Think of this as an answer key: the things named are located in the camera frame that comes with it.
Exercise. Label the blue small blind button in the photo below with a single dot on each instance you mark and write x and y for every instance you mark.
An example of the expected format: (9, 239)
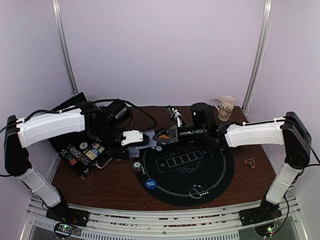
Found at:
(151, 184)

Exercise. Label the round black poker mat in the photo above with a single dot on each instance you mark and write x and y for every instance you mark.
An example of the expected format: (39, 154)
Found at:
(180, 166)

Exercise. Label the blue green poker chips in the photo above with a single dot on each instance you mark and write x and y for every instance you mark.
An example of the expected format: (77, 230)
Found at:
(159, 148)

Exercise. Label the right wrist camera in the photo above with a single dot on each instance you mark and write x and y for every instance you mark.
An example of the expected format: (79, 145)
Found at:
(202, 114)

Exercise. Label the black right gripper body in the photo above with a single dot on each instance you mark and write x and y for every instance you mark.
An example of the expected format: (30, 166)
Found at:
(174, 133)

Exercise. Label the red black triangular holder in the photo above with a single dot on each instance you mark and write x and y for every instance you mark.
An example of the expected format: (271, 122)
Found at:
(250, 162)

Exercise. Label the grey cloth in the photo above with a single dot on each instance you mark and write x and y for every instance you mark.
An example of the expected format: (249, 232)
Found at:
(140, 147)

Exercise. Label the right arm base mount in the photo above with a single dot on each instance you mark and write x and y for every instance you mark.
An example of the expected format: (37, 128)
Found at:
(264, 220)

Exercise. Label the front row poker chips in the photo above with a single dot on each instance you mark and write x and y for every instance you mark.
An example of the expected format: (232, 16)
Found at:
(73, 156)

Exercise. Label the stack of poker chips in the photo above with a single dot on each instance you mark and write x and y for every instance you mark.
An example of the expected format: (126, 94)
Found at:
(137, 166)

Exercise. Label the left aluminium frame post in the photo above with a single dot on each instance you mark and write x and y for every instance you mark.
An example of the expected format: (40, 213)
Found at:
(63, 43)

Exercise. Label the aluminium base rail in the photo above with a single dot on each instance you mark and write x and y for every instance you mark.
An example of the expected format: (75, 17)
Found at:
(215, 223)

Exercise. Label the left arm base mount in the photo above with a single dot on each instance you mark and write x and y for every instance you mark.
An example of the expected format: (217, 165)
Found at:
(69, 224)

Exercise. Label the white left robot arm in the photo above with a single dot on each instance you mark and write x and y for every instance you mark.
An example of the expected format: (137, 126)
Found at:
(98, 122)

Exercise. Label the white round dealer chip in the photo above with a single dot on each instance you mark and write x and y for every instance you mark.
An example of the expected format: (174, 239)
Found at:
(83, 145)

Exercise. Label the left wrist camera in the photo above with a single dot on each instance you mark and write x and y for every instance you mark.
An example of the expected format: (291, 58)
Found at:
(118, 113)

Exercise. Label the black poker chip case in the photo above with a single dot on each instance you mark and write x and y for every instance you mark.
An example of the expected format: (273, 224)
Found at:
(82, 151)

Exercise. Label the orange big blind button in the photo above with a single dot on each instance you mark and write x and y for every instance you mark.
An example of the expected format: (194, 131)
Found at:
(163, 137)

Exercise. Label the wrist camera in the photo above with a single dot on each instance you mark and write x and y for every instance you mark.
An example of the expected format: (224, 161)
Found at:
(118, 113)
(202, 114)

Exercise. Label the texas holdem card deck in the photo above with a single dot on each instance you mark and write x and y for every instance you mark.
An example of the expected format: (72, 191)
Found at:
(94, 151)

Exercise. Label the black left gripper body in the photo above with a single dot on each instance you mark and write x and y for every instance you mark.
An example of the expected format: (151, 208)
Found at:
(107, 134)

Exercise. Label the aluminium frame post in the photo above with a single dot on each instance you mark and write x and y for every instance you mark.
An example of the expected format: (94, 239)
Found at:
(258, 59)
(63, 43)

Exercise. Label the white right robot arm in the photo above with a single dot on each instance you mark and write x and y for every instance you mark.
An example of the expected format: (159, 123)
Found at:
(287, 131)

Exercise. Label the right aluminium frame post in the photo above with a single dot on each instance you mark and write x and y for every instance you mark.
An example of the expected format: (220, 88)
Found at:
(258, 59)

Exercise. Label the clear dealer button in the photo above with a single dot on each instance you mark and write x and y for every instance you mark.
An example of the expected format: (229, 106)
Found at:
(196, 191)

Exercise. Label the white patterned mug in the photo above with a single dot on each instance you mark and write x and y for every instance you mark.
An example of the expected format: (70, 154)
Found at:
(224, 105)

